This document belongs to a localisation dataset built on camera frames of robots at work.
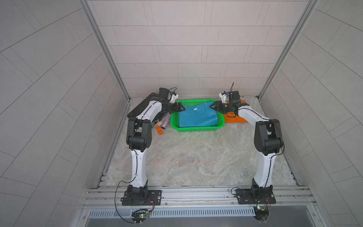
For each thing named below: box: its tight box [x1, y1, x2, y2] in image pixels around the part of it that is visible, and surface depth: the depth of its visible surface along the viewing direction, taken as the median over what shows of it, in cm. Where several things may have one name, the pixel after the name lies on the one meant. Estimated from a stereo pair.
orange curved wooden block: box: [155, 125, 164, 136], surface depth 98 cm
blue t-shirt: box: [178, 101, 218, 128], surface depth 97 cm
